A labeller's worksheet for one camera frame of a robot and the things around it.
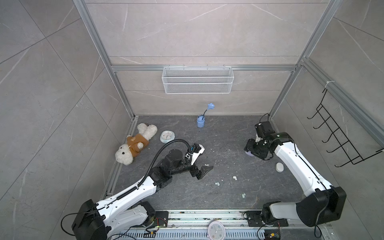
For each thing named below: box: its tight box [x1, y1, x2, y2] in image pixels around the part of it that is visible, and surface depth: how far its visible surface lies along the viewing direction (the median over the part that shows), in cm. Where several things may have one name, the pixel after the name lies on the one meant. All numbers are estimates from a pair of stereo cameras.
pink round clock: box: [207, 220, 226, 240], surface depth 70 cm
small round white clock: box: [159, 130, 176, 144], surface depth 106 cm
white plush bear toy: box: [115, 123, 158, 166], surface depth 92 cm
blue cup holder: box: [196, 115, 206, 128], surface depth 110 cm
